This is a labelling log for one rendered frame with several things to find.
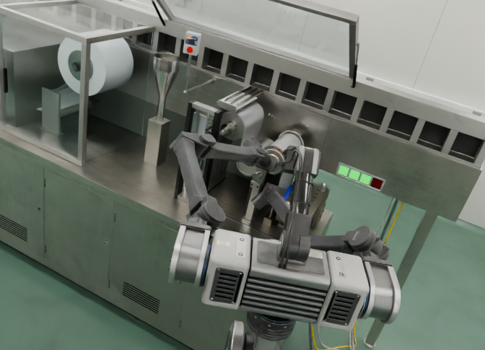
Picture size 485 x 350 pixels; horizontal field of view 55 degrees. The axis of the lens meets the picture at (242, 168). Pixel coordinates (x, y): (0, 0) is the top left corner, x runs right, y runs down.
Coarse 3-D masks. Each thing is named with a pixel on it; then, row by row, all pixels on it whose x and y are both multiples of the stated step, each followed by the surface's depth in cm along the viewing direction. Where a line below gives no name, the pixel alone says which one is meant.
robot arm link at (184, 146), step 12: (180, 132) 159; (180, 144) 157; (192, 144) 159; (204, 144) 164; (180, 156) 154; (192, 156) 154; (180, 168) 152; (192, 168) 149; (192, 180) 144; (192, 192) 142; (204, 192) 143; (192, 204) 140; (204, 204) 134; (216, 204) 138; (204, 216) 132; (216, 216) 133
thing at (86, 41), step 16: (64, 0) 273; (16, 16) 230; (64, 32) 221; (112, 32) 233; (128, 32) 243; (144, 32) 256; (0, 48) 245; (0, 64) 248; (0, 80) 252; (80, 80) 228; (0, 96) 257; (80, 96) 231; (0, 112) 262; (80, 112) 235; (0, 128) 267; (80, 128) 239; (80, 144) 244; (80, 160) 248
